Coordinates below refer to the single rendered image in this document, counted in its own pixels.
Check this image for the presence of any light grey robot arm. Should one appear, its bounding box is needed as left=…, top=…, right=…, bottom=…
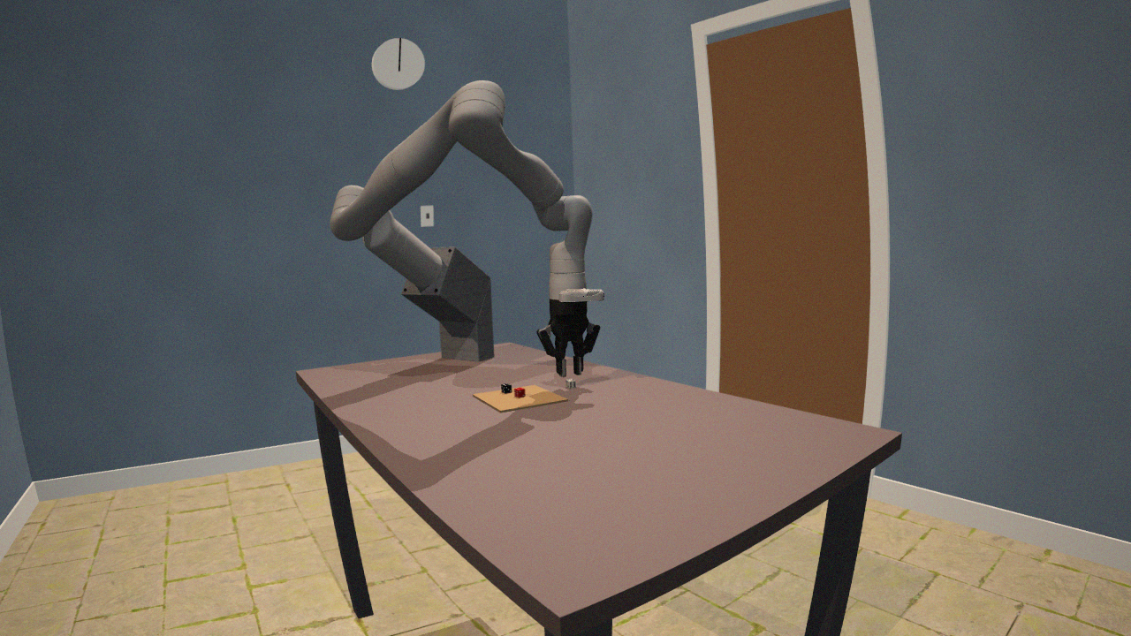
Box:
left=330, top=80, right=604, bottom=302

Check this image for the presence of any tan square mat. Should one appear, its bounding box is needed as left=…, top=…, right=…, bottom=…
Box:
left=473, top=385, right=568, bottom=413

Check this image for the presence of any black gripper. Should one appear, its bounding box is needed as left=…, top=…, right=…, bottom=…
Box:
left=536, top=299, right=601, bottom=377

